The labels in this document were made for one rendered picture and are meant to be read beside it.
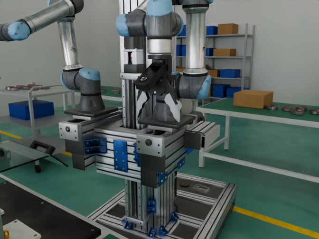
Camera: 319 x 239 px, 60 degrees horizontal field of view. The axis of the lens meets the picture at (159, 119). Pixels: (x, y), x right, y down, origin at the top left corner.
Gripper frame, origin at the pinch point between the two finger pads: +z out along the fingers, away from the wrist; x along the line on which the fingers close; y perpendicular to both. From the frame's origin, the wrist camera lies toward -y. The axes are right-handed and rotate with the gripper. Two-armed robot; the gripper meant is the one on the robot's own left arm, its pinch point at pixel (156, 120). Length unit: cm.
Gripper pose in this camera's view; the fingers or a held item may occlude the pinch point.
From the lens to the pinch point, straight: 86.1
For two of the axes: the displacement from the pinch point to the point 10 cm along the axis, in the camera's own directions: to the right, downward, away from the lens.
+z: 0.0, 9.7, 2.4
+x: -8.9, -1.1, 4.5
